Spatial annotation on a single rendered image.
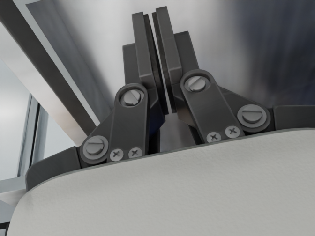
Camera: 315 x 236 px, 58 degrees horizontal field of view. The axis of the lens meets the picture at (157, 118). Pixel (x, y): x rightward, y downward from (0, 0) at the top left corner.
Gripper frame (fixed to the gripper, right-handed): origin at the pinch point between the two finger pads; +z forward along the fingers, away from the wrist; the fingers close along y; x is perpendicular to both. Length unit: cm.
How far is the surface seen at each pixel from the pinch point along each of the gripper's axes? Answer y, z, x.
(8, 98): -85, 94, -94
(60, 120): -10.3, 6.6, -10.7
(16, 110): -87, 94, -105
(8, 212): -30.5, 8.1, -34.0
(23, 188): -21.3, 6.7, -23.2
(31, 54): -7.5, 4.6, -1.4
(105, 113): -5.4, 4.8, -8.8
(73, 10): -4.5, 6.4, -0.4
